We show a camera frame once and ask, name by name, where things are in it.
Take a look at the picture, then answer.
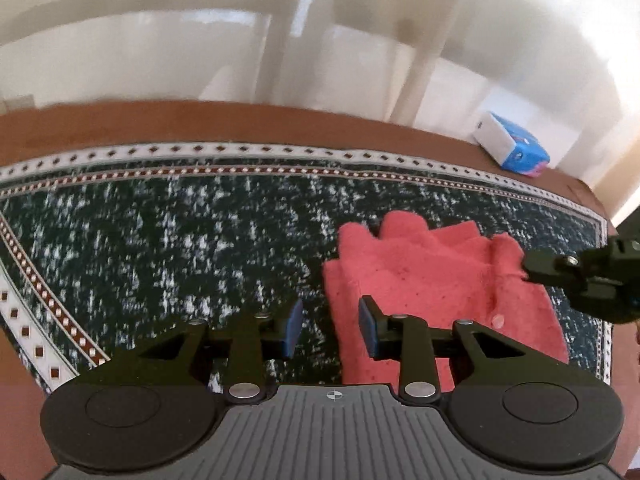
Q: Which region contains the pink knitted sweater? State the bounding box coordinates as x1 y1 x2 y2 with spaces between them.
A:
323 211 568 386

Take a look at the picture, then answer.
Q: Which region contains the blue tissue pack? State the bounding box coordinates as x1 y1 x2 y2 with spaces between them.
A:
473 112 550 178

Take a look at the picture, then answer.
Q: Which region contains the dark patterned table mat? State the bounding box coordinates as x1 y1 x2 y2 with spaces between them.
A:
1 143 608 392

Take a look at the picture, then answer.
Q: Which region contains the white chair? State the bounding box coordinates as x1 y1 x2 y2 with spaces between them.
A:
1 0 462 125

